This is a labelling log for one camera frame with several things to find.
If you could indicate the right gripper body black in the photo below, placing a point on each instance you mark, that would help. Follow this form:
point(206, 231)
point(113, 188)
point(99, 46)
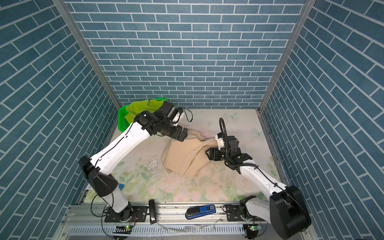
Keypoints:
point(218, 155)

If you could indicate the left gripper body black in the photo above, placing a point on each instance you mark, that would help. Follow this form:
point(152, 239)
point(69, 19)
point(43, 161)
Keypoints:
point(176, 132)

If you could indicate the beige drawstring shorts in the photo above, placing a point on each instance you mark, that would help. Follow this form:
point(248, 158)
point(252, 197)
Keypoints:
point(188, 157)

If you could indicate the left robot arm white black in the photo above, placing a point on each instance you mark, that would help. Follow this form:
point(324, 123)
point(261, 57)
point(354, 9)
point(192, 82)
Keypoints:
point(98, 168)

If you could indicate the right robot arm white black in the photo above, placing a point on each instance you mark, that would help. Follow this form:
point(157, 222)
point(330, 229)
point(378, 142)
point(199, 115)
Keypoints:
point(270, 192)

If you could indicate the lime green shorts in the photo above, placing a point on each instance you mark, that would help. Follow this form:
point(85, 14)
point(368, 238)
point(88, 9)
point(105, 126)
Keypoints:
point(137, 107)

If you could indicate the green plastic basket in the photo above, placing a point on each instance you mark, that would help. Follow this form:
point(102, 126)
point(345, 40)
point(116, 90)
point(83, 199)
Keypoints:
point(122, 123)

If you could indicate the blue black stapler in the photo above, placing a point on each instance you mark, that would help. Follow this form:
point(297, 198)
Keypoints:
point(199, 211)

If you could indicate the right circuit board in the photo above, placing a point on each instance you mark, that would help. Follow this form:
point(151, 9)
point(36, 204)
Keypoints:
point(251, 231)

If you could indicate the circuit board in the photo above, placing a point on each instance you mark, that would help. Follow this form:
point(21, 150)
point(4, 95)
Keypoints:
point(251, 231)
point(123, 230)

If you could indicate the black remote-like device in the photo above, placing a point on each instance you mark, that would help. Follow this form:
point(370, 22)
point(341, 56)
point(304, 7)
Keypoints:
point(152, 212)

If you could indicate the left circuit board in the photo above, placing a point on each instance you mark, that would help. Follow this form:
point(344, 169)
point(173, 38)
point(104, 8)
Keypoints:
point(123, 230)

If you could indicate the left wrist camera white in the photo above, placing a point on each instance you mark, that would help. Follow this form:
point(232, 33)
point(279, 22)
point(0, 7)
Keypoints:
point(179, 115)

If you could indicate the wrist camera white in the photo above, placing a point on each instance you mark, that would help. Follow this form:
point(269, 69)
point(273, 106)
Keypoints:
point(220, 140)
point(179, 115)

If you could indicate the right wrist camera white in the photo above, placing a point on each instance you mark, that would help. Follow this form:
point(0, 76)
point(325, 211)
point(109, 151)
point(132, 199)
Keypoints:
point(220, 140)

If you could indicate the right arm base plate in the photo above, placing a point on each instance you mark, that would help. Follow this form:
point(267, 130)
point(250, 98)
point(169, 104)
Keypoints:
point(236, 213)

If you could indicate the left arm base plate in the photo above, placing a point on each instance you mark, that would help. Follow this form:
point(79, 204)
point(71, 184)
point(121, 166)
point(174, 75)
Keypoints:
point(136, 214)

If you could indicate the aluminium front rail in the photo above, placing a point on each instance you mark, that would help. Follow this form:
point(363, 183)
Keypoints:
point(173, 213)

